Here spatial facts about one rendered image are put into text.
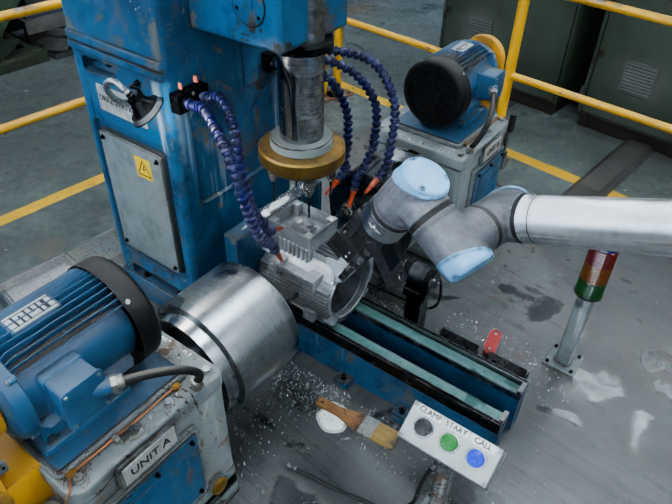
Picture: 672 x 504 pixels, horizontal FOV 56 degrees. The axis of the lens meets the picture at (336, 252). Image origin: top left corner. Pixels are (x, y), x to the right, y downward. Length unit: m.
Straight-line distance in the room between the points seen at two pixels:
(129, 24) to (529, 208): 0.79
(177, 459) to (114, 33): 0.78
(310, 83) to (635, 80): 3.36
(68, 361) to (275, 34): 0.61
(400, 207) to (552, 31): 3.54
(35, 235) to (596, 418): 2.79
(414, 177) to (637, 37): 3.38
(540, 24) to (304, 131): 3.44
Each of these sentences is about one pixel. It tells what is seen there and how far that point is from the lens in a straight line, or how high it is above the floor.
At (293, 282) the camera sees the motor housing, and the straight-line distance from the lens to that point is 1.40.
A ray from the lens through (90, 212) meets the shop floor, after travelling 3.60.
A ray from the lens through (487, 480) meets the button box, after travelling 1.11.
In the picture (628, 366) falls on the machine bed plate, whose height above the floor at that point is 0.80.
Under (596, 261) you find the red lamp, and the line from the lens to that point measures 1.43.
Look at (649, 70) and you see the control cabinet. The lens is 4.35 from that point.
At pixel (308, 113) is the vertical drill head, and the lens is 1.23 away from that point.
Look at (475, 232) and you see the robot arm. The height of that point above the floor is 1.35.
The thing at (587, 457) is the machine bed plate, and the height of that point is 0.80.
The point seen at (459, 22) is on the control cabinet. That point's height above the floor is 0.44.
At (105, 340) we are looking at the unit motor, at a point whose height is 1.30.
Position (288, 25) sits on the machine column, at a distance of 1.12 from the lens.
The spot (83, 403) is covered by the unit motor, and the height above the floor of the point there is 1.28.
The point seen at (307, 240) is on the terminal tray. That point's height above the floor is 1.14.
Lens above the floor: 1.97
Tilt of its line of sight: 39 degrees down
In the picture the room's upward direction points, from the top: 2 degrees clockwise
